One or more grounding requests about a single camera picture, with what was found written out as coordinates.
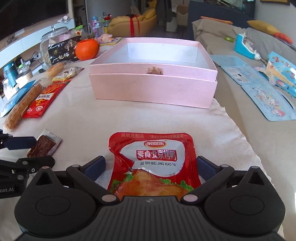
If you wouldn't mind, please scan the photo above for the blue cartoon sticker sheet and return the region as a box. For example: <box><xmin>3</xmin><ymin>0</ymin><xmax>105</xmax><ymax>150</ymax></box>
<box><xmin>241</xmin><ymin>84</ymin><xmax>295</xmax><ymax>121</ymax></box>

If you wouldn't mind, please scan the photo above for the black television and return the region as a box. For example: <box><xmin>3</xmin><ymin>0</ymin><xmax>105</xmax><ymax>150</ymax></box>
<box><xmin>1</xmin><ymin>0</ymin><xmax>68</xmax><ymax>39</ymax></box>

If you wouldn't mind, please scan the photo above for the wrapped bread roll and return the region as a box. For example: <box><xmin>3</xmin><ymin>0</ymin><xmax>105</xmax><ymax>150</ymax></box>
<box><xmin>43</xmin><ymin>62</ymin><xmax>65</xmax><ymax>80</ymax></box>

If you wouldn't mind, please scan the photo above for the grey covered sofa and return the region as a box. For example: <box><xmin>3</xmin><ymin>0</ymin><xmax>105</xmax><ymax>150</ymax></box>
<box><xmin>191</xmin><ymin>18</ymin><xmax>296</xmax><ymax>232</ymax></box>

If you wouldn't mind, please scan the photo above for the pink cardboard box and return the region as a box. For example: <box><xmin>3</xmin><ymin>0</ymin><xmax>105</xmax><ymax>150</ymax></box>
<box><xmin>89</xmin><ymin>37</ymin><xmax>218</xmax><ymax>108</ymax></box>

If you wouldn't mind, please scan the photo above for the orange pumpkin bucket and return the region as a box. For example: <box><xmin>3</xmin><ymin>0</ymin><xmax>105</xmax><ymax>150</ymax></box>
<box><xmin>75</xmin><ymin>39</ymin><xmax>99</xmax><ymax>61</ymax></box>

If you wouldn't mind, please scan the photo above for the beige lidded mug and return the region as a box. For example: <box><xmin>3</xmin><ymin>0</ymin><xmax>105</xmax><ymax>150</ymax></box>
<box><xmin>16</xmin><ymin>69</ymin><xmax>33</xmax><ymax>88</ymax></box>

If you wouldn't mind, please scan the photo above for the long wrapped bread stick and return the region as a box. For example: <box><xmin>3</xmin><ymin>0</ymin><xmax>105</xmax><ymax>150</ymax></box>
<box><xmin>3</xmin><ymin>83</ymin><xmax>43</xmax><ymax>131</ymax></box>

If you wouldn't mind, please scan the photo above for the yellow armchair with ribbon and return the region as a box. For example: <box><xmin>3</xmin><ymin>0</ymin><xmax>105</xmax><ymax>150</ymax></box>
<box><xmin>106</xmin><ymin>1</ymin><xmax>157</xmax><ymax>38</ymax></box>

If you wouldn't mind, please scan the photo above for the teal thermos bottle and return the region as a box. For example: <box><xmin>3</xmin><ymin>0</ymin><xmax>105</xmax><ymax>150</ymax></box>
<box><xmin>4</xmin><ymin>61</ymin><xmax>18</xmax><ymax>87</ymax></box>

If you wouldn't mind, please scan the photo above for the small clear candy wrapper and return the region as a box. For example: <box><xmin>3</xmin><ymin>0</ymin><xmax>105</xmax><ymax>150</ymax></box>
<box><xmin>52</xmin><ymin>67</ymin><xmax>84</xmax><ymax>82</ymax></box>

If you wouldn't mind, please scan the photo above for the small brown snack packet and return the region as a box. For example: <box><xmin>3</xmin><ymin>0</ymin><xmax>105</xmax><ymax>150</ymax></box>
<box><xmin>26</xmin><ymin>129</ymin><xmax>62</xmax><ymax>158</ymax></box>

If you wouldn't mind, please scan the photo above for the pink plush toy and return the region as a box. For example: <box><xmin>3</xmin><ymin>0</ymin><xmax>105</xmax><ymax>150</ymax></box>
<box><xmin>95</xmin><ymin>34</ymin><xmax>113</xmax><ymax>44</ymax></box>

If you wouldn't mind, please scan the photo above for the large glass jar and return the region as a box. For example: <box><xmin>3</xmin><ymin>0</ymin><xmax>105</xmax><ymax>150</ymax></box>
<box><xmin>40</xmin><ymin>25</ymin><xmax>72</xmax><ymax>67</ymax></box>

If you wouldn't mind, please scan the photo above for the white tv cabinet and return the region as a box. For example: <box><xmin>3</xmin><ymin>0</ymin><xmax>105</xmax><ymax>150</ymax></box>
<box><xmin>1</xmin><ymin>19</ymin><xmax>88</xmax><ymax>69</ymax></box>

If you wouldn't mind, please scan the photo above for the blue white snack bag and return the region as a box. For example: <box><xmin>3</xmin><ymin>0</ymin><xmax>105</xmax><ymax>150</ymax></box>
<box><xmin>1</xmin><ymin>81</ymin><xmax>35</xmax><ymax>118</ymax></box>

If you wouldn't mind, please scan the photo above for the red roast duck snack pack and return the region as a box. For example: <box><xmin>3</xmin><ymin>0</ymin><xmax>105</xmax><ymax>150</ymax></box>
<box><xmin>108</xmin><ymin>132</ymin><xmax>201</xmax><ymax>200</ymax></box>

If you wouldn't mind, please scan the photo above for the blue toy device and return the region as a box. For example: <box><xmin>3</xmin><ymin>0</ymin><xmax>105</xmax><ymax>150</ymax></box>
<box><xmin>234</xmin><ymin>33</ymin><xmax>261</xmax><ymax>61</ymax></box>

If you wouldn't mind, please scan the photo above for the black plum snack box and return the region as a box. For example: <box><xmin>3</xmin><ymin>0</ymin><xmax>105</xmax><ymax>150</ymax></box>
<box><xmin>48</xmin><ymin>36</ymin><xmax>82</xmax><ymax>65</ymax></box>

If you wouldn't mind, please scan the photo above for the yellow cushion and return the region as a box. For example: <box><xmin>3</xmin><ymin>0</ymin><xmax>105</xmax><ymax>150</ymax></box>
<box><xmin>247</xmin><ymin>20</ymin><xmax>280</xmax><ymax>36</ymax></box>

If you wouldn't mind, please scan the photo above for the red spicy strip packet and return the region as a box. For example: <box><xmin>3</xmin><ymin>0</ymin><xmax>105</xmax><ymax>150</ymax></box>
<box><xmin>22</xmin><ymin>80</ymin><xmax>71</xmax><ymax>118</ymax></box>

